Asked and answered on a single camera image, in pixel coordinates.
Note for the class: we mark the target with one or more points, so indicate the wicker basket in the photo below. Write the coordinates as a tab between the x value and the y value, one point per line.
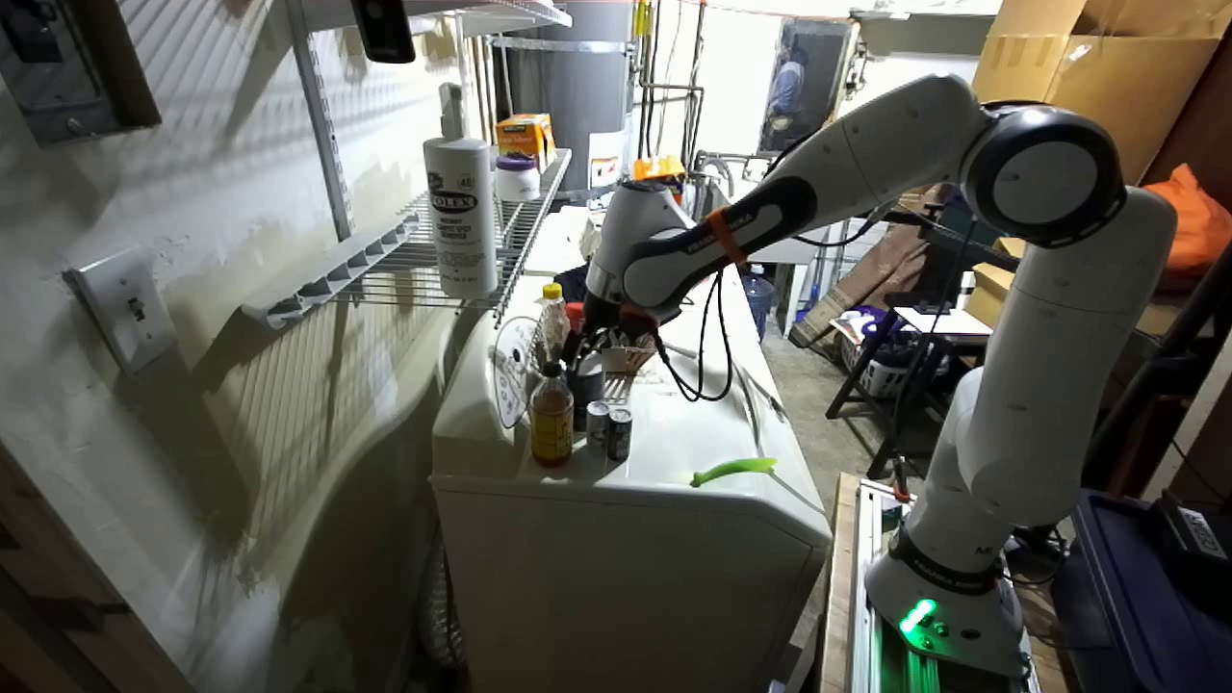
626	358

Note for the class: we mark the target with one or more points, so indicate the red-capped bottle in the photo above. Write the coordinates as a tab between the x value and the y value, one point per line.
575	318

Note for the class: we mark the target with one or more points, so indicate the yellow-capped white bottle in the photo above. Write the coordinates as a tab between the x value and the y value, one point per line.
553	320

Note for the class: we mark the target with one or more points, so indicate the white washing machine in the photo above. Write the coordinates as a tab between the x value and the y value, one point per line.
616	575

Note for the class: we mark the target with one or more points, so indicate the white jar blue lid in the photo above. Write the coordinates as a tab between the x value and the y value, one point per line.
517	180

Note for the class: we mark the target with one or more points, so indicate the amber liquid bottle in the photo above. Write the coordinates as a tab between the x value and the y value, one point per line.
553	419

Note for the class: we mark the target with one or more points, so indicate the white spray bottle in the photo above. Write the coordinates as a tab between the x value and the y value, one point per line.
461	205

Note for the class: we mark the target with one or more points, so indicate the white light switch plate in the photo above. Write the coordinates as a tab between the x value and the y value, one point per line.
125	304

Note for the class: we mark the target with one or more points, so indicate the dark blue storage bin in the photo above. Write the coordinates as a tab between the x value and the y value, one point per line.
1145	599

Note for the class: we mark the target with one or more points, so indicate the grey water heater tank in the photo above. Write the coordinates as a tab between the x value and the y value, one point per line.
579	80

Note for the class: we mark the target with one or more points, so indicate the cardboard box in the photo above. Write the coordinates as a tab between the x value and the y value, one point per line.
1118	62

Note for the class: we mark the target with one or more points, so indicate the yellow box on shelf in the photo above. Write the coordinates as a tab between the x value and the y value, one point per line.
525	135

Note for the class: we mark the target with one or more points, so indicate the white wire shelf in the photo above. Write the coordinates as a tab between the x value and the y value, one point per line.
403	248

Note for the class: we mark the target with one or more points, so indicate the small black can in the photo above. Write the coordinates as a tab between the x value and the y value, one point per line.
616	434

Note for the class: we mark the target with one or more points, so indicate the orange cloth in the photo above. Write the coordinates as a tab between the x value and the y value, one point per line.
1203	225

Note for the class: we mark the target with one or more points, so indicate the orange detergent jug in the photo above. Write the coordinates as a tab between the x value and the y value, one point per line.
658	167

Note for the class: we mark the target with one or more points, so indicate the green plastic strip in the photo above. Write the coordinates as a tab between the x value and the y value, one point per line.
734	467

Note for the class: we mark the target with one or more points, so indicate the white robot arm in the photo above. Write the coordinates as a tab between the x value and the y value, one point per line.
1016	426

